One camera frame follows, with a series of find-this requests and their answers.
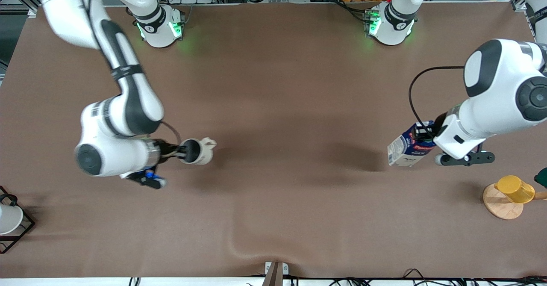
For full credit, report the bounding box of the beige ceramic mug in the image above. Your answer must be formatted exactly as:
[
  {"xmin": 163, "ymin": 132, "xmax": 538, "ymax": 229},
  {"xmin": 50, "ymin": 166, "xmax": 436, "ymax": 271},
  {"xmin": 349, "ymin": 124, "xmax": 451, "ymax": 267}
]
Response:
[{"xmin": 179, "ymin": 137, "xmax": 217, "ymax": 166}]

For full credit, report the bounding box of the blue white milk carton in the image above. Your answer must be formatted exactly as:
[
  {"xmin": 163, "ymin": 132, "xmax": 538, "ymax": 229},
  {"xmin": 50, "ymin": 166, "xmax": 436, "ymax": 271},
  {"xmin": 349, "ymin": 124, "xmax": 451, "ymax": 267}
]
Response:
[{"xmin": 387, "ymin": 121, "xmax": 437, "ymax": 167}]

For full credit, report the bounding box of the yellow plastic cup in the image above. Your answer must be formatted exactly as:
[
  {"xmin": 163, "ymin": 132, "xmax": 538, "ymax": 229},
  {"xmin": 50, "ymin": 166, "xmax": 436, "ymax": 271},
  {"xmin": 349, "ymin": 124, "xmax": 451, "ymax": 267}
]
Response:
[{"xmin": 494, "ymin": 175, "xmax": 535, "ymax": 204}]

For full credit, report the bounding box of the round wooden stand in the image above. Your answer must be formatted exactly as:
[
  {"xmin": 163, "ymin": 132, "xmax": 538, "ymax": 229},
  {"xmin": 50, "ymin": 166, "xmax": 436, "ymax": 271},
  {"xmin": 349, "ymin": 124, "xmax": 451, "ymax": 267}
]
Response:
[{"xmin": 483, "ymin": 183, "xmax": 547, "ymax": 220}]

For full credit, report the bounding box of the brown table cover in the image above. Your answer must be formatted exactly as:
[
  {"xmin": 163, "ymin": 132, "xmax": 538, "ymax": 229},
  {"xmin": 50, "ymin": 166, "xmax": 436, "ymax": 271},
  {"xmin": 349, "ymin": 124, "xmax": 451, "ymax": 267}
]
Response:
[{"xmin": 0, "ymin": 2, "xmax": 547, "ymax": 279}]

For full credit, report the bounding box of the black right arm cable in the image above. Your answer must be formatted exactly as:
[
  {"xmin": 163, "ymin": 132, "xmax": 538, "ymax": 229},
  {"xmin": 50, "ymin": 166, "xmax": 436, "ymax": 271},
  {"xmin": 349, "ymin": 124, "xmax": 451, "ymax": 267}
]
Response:
[{"xmin": 160, "ymin": 121, "xmax": 183, "ymax": 146}]

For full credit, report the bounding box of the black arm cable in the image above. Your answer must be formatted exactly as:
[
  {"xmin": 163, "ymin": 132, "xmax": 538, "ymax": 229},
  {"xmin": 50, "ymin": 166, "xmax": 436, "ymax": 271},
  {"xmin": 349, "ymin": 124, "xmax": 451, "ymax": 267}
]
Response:
[
  {"xmin": 160, "ymin": 121, "xmax": 183, "ymax": 146},
  {"xmin": 409, "ymin": 65, "xmax": 465, "ymax": 126}
]

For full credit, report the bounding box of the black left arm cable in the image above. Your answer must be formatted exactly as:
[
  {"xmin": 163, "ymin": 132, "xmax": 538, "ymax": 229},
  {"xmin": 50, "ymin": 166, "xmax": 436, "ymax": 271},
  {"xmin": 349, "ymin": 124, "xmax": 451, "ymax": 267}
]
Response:
[{"xmin": 409, "ymin": 65, "xmax": 465, "ymax": 126}]

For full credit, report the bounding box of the grey metal table bracket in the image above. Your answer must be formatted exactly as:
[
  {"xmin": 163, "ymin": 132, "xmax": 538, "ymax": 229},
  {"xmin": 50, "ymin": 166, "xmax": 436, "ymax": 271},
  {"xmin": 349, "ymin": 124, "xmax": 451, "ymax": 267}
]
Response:
[{"xmin": 262, "ymin": 261, "xmax": 289, "ymax": 286}]

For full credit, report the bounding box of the black wire rack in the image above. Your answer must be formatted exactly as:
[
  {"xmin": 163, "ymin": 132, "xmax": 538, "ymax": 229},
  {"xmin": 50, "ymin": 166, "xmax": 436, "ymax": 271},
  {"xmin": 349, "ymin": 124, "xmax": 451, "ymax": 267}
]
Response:
[{"xmin": 0, "ymin": 186, "xmax": 35, "ymax": 254}]

